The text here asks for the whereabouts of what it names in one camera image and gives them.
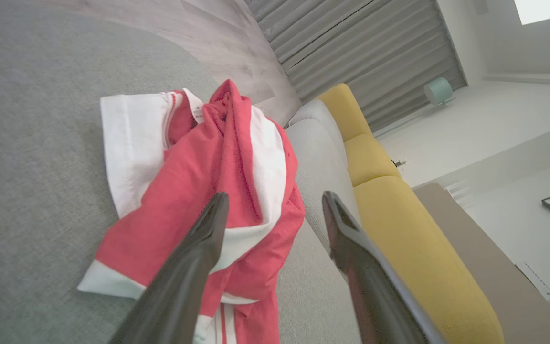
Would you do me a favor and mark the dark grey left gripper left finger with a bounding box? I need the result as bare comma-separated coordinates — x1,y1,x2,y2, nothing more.
108,192,230,344

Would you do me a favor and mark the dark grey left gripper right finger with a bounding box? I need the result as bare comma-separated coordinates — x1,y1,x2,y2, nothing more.
322,191,447,344

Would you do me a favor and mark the red and white garment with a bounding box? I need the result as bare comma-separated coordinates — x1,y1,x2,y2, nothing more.
77,79,306,344

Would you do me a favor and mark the long yellow sofa backrest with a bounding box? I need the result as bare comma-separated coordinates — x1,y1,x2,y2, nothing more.
354,176,505,344

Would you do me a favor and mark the beige ledge behind sofa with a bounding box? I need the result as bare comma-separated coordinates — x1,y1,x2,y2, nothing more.
412,183,550,344

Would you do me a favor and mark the medium yellow sofa backrest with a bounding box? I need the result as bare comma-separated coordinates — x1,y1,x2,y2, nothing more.
344,133,402,187

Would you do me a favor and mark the long grey sofa seat cushion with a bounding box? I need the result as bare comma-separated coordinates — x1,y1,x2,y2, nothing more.
286,118,362,251

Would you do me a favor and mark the end yellow sofa backrest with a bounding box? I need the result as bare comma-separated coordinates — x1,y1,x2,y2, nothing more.
317,84,374,142

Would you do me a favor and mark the short grey sofa seat cushion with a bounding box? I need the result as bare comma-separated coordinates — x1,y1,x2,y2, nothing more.
288,99,348,146

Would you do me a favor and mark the large grey sofa chaise cushion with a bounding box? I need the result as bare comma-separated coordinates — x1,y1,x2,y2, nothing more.
0,0,362,344

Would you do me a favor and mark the mint green floor lamp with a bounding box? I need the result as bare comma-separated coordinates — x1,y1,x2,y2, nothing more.
423,77,457,107

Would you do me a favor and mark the grey pleated curtain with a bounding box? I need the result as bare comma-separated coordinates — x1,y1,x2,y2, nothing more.
244,0,467,133

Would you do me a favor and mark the bright ceiling light panel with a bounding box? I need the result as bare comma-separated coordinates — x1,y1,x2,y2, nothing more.
514,0,550,26

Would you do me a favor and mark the white wall power strip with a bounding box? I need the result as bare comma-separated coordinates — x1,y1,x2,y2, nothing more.
515,262,550,314

